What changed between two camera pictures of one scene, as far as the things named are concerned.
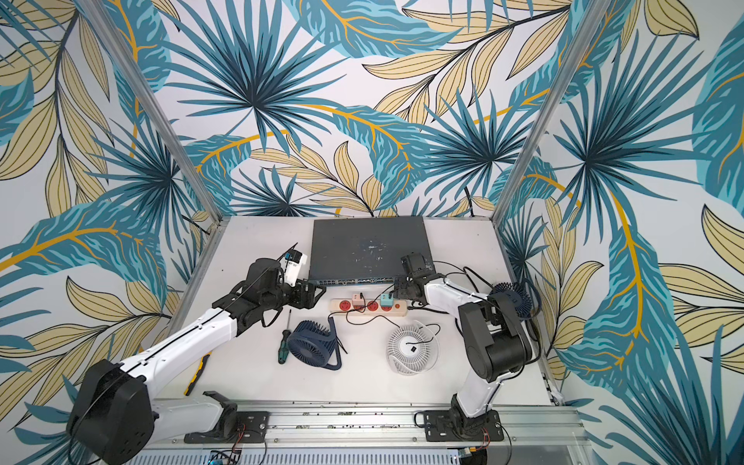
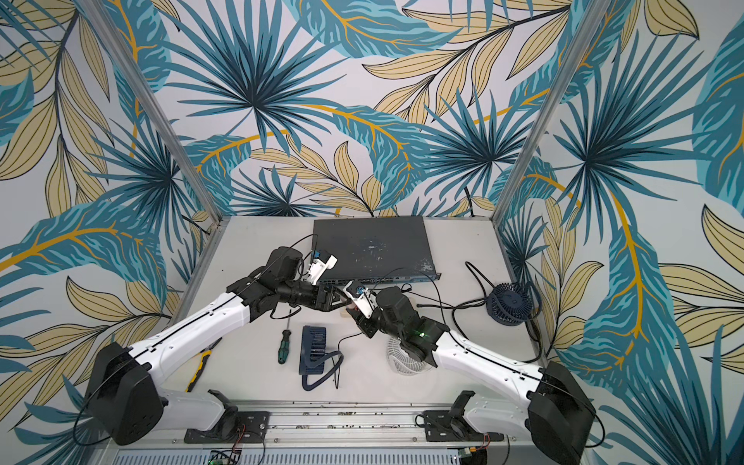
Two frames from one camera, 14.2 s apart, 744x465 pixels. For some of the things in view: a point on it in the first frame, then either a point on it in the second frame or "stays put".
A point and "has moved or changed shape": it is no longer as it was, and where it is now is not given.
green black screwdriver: [283, 353] stays put
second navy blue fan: [517, 298] stays put
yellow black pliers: [198, 375] stays put
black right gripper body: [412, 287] -> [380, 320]
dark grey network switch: [365, 250] stays put
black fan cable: [362, 322] has moved or changed shape
